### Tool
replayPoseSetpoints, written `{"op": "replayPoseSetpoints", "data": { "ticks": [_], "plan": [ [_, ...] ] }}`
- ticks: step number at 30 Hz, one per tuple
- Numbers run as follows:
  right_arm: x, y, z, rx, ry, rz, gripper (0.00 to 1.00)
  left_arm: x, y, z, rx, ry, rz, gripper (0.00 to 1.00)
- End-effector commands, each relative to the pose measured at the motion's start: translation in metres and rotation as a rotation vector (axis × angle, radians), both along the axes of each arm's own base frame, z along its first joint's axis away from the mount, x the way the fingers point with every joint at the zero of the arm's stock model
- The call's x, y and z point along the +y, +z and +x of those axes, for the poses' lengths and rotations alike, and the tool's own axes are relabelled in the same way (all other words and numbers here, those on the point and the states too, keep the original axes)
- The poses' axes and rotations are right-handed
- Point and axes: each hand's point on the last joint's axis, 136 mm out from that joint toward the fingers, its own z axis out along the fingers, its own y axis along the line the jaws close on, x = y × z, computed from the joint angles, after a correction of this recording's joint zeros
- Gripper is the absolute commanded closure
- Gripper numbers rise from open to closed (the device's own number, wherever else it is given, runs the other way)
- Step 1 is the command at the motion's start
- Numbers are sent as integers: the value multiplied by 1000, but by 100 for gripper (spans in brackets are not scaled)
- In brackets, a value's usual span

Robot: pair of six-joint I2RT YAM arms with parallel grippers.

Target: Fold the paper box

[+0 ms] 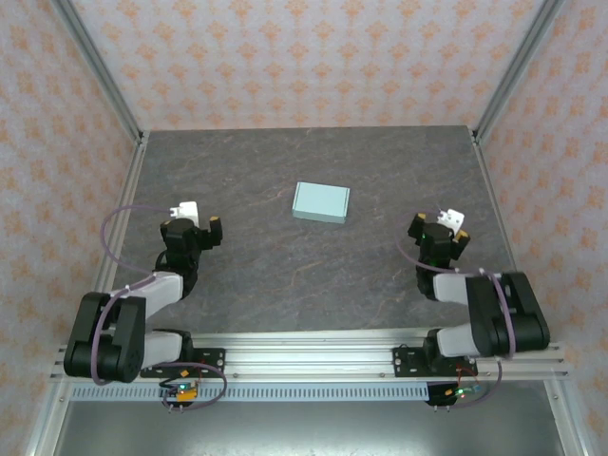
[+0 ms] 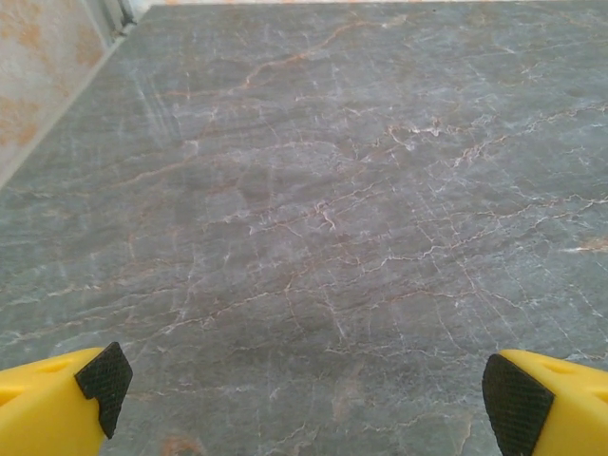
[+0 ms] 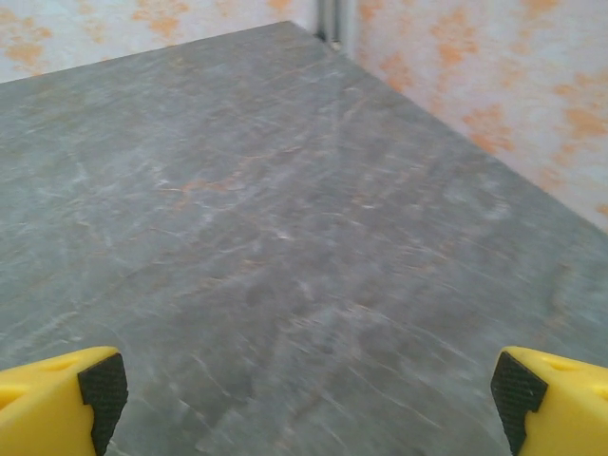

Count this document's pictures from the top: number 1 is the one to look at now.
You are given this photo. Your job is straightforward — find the aluminium table side rail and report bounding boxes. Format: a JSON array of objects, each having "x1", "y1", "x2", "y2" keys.
[
  {"x1": 469, "y1": 127, "x2": 542, "y2": 343},
  {"x1": 73, "y1": 132, "x2": 151, "y2": 343}
]

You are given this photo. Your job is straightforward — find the pale blue paper box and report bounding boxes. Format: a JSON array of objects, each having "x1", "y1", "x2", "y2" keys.
[{"x1": 291, "y1": 181, "x2": 352, "y2": 226}]

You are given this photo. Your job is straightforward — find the slotted grey cable duct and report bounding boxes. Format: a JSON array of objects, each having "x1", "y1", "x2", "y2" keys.
[{"x1": 70, "y1": 385, "x2": 431, "y2": 403}]

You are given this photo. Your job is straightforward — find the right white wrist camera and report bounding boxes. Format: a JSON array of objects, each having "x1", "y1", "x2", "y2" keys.
[{"x1": 436, "y1": 207, "x2": 465, "y2": 228}]

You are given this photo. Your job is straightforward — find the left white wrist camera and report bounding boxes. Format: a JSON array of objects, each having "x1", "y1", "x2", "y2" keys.
[{"x1": 168, "y1": 200, "x2": 200, "y2": 220}]

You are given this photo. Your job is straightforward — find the aluminium base rail beam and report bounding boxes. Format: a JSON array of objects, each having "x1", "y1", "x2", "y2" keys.
[{"x1": 49, "y1": 332, "x2": 571, "y2": 381}]

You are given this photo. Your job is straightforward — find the aluminium lower frame bar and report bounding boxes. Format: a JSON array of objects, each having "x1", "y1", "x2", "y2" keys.
[
  {"x1": 26, "y1": 382, "x2": 72, "y2": 456},
  {"x1": 543, "y1": 379, "x2": 588, "y2": 456}
]

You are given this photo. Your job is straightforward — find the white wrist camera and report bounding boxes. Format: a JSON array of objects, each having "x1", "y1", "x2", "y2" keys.
[
  {"x1": 436, "y1": 207, "x2": 465, "y2": 228},
  {"x1": 168, "y1": 200, "x2": 200, "y2": 220}
]

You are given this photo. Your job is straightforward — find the grey metal sheet panel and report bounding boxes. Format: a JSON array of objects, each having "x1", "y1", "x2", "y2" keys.
[{"x1": 51, "y1": 401, "x2": 564, "y2": 456}]

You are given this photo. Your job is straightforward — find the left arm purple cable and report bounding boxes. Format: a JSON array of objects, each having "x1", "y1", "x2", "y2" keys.
[{"x1": 89, "y1": 204, "x2": 228, "y2": 412}]

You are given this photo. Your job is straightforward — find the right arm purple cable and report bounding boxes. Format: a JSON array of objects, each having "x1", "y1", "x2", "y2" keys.
[{"x1": 396, "y1": 222, "x2": 519, "y2": 410}]

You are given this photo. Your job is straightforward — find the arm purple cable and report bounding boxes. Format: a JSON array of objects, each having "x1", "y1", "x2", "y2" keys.
[
  {"x1": 396, "y1": 222, "x2": 519, "y2": 410},
  {"x1": 89, "y1": 204, "x2": 228, "y2": 412}
]

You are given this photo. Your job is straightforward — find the aluminium frame post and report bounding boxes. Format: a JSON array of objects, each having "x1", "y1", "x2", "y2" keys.
[
  {"x1": 472, "y1": 0, "x2": 566, "y2": 143},
  {"x1": 49, "y1": 0, "x2": 146, "y2": 143}
]

